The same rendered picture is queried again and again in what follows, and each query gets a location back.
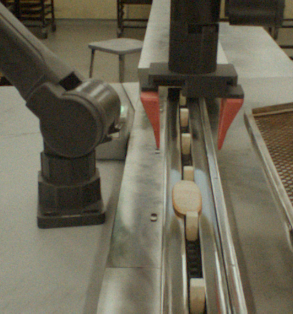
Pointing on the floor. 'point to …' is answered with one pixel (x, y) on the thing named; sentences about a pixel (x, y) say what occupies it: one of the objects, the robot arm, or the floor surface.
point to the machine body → (254, 53)
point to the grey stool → (125, 44)
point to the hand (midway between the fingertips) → (188, 141)
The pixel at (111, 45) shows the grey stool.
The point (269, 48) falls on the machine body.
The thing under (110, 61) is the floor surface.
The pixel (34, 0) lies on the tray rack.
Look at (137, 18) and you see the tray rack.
